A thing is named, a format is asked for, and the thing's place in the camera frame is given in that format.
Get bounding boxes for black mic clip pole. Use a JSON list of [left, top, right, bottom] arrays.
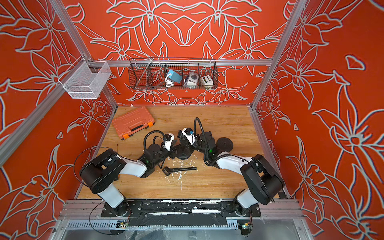
[[162, 167, 197, 176], [178, 130, 190, 148]]

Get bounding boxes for black round stand base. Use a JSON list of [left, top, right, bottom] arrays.
[[176, 146, 193, 160]]

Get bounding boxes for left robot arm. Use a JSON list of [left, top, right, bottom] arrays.
[[80, 130, 176, 217]]

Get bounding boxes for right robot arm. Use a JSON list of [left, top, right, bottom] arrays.
[[187, 117, 285, 216]]

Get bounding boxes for orange plastic tool case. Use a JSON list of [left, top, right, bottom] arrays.
[[112, 107, 156, 140]]

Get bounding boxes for white device black knobs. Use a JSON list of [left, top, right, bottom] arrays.
[[184, 72, 199, 87]]

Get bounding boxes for white button box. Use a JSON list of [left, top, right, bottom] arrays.
[[200, 75, 214, 87]]

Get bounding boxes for teal box in basket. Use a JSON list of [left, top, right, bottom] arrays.
[[166, 70, 183, 83]]

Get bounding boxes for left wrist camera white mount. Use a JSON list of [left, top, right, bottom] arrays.
[[164, 134, 175, 151]]

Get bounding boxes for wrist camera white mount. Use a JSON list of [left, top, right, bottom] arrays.
[[164, 134, 175, 151], [182, 128, 197, 146]]

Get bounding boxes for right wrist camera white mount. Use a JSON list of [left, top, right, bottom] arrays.
[[182, 128, 197, 146]]

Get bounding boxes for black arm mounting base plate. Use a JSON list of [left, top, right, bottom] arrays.
[[101, 200, 261, 229]]

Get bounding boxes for black wire wall basket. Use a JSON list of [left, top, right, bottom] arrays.
[[129, 57, 219, 90]]

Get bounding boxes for clear plastic wall bin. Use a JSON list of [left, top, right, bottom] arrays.
[[59, 62, 112, 100]]

